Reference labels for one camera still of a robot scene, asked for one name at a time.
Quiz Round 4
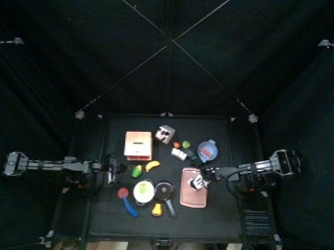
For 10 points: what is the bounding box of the red blue toy spoon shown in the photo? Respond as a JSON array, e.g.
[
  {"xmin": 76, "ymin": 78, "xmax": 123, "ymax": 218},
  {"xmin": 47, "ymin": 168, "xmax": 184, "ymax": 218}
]
[{"xmin": 116, "ymin": 187, "xmax": 139, "ymax": 219}]

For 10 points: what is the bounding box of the dark green toy vegetable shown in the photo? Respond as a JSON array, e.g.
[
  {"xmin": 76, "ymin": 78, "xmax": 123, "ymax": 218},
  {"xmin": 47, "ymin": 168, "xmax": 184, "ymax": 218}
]
[{"xmin": 184, "ymin": 148, "xmax": 202, "ymax": 166}]

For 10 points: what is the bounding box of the black toy frying pan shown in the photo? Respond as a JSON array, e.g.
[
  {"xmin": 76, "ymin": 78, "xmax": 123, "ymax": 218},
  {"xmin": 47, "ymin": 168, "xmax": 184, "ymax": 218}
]
[{"xmin": 154, "ymin": 181, "xmax": 178, "ymax": 218}]

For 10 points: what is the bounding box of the yellow toy pear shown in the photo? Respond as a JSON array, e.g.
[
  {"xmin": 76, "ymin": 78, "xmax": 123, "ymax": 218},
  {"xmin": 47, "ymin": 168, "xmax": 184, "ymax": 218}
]
[{"xmin": 150, "ymin": 203, "xmax": 163, "ymax": 218}]

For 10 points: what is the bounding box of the blue toy pot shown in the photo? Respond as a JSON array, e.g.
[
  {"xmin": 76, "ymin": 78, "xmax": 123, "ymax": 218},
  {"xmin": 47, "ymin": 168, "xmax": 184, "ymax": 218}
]
[{"xmin": 195, "ymin": 139, "xmax": 219, "ymax": 164}]

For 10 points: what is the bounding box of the yellow toy banana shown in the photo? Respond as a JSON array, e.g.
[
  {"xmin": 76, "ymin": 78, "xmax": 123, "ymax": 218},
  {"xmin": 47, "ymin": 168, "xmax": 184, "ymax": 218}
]
[{"xmin": 144, "ymin": 160, "xmax": 162, "ymax": 173}]

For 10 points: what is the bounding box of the wooden drawer box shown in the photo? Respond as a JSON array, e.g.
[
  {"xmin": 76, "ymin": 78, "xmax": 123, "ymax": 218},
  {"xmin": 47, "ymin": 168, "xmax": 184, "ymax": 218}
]
[{"xmin": 123, "ymin": 130, "xmax": 154, "ymax": 162}]

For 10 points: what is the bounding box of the white striped toy block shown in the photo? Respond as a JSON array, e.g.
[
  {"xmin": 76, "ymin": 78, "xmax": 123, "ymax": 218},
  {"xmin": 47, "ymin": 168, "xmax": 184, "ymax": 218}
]
[{"xmin": 170, "ymin": 147, "xmax": 190, "ymax": 161}]

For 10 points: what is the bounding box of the green yellow toy corn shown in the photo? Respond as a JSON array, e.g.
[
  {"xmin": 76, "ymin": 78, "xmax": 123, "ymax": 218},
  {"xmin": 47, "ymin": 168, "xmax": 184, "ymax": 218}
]
[{"xmin": 131, "ymin": 164, "xmax": 143, "ymax": 180}]

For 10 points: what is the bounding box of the grey toy oven box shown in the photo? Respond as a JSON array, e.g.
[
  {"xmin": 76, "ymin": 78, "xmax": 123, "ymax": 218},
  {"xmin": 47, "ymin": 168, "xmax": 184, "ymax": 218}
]
[{"xmin": 154, "ymin": 124, "xmax": 178, "ymax": 145}]

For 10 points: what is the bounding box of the pink cutting board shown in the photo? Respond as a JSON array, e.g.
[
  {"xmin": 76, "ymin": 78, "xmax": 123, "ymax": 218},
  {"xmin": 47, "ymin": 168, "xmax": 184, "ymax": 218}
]
[{"xmin": 179, "ymin": 167, "xmax": 209, "ymax": 209}]

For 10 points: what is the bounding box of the white toy pot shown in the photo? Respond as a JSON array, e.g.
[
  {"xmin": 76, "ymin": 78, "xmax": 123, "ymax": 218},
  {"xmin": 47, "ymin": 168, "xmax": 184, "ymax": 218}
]
[{"xmin": 132, "ymin": 179, "xmax": 156, "ymax": 207}]

